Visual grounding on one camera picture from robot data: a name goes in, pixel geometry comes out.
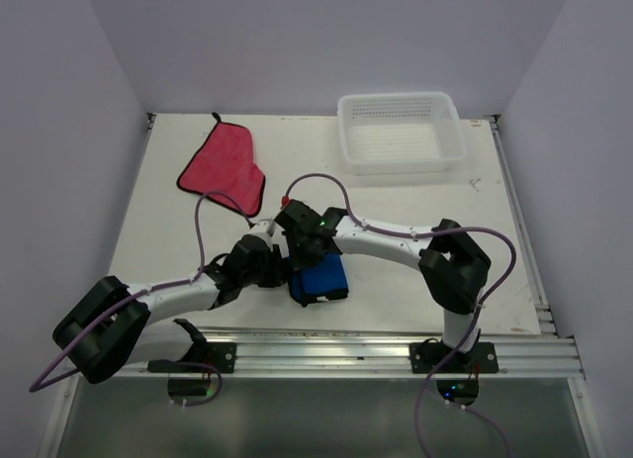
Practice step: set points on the aluminium mounting rail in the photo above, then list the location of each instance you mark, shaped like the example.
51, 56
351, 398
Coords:
325, 354

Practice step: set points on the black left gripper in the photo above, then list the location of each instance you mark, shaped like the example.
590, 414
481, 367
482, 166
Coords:
278, 273

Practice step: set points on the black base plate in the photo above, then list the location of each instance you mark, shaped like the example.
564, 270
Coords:
425, 356
219, 355

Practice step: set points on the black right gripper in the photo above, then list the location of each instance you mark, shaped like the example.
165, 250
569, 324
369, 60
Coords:
300, 261

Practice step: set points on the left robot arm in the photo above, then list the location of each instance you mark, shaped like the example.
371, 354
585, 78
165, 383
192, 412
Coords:
101, 332

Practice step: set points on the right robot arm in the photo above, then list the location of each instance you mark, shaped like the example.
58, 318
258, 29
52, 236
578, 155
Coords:
454, 268

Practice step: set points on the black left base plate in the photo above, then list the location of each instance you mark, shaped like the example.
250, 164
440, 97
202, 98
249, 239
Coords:
219, 355

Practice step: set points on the blue microfiber towel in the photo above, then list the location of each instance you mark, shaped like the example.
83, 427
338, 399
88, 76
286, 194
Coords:
322, 283

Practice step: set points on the white perforated plastic basket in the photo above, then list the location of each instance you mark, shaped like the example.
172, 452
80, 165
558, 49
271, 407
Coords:
400, 133

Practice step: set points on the red microfiber towel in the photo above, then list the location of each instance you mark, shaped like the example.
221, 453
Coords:
225, 162

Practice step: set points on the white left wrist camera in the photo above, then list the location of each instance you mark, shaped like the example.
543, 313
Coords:
264, 228

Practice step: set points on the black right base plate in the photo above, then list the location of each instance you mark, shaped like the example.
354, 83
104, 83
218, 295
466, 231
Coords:
425, 356

